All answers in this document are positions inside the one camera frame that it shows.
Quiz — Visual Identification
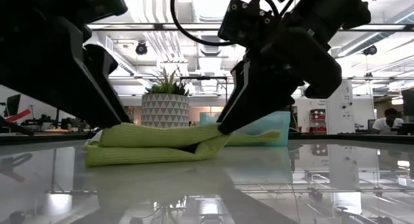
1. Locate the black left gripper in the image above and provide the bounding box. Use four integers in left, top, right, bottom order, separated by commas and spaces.
0, 23, 131, 128

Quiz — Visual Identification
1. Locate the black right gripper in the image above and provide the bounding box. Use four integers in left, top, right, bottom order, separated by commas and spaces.
217, 10, 343, 137

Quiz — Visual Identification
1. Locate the lime green microfiber towel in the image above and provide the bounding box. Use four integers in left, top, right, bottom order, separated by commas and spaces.
84, 122, 234, 168

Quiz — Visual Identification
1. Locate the translucent teal plastic bin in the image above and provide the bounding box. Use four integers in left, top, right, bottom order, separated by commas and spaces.
199, 111, 291, 147

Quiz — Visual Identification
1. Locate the green succulent plant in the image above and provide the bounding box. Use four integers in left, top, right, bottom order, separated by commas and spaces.
145, 67, 190, 96

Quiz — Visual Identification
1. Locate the black crossbar with light strips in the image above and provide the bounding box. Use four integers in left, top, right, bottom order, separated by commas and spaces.
86, 22, 414, 32

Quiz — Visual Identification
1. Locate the triangle-patterned plant pot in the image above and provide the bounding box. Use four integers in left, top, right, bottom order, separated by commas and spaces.
141, 93, 190, 128

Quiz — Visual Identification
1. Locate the black computer monitor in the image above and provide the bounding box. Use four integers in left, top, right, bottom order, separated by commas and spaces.
402, 89, 414, 117
5, 93, 22, 117

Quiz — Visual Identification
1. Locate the white building column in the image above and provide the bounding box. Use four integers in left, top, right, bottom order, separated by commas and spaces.
324, 80, 356, 134

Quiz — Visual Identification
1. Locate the person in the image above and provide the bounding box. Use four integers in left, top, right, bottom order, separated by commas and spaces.
371, 107, 405, 135

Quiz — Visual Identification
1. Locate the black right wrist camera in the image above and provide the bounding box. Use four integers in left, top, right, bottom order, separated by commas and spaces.
218, 0, 282, 49

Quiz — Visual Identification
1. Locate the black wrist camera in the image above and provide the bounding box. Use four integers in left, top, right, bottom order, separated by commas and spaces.
218, 0, 282, 49
76, 0, 129, 25

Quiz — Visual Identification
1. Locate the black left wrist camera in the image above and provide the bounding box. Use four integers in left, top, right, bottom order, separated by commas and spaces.
76, 0, 129, 25

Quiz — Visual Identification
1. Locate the silver ceiling air duct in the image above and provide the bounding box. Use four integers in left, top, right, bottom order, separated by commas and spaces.
190, 0, 237, 92

